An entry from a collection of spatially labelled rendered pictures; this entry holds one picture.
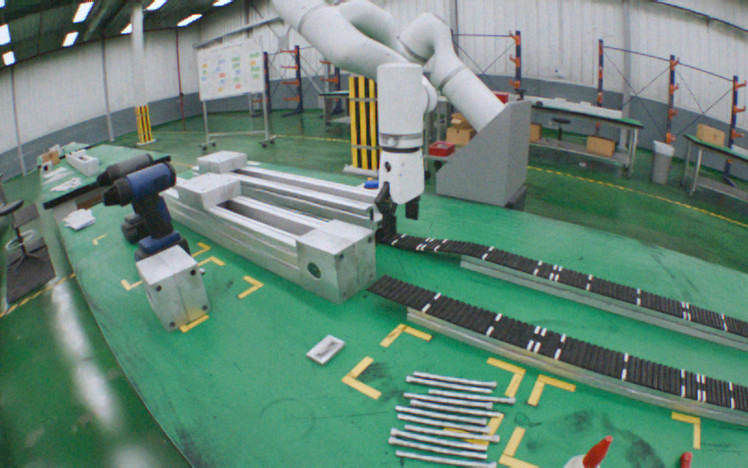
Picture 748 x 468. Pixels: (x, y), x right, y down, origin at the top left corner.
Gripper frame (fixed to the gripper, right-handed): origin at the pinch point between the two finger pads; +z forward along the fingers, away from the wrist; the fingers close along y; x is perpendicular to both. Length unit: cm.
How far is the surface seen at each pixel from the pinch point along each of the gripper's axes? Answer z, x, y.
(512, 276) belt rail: 4.1, -25.3, -1.9
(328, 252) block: -4.1, -2.4, -24.0
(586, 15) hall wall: -193, 13, 752
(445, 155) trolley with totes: 55, 121, 272
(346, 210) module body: -1.7, 10.4, -5.0
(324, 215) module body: 1.1, 17.2, -5.0
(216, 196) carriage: -5.0, 37.2, -20.6
